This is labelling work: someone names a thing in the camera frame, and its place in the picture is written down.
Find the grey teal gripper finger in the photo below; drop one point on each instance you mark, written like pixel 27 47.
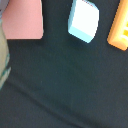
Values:
pixel 4 57

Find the white blue milk carton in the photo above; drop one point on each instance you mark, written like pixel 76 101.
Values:
pixel 83 20

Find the orange bread loaf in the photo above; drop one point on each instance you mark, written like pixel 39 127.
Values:
pixel 118 35

